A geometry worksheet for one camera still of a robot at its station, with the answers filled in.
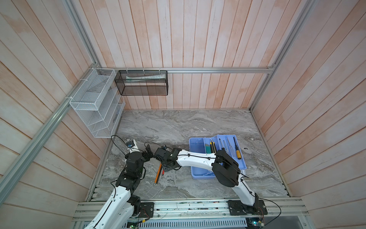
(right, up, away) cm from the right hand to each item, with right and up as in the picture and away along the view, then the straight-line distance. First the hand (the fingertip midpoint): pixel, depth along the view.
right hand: (167, 166), depth 89 cm
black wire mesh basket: (-20, +58, +15) cm, 63 cm away
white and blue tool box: (+21, +12, +10) cm, 26 cm away
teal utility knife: (+26, +11, -1) cm, 28 cm away
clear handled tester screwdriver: (+39, +12, -3) cm, 41 cm away
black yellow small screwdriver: (+34, +15, -1) cm, 37 cm away
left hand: (-14, +12, -7) cm, 20 cm away
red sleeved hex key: (-2, -3, -3) cm, 5 cm away
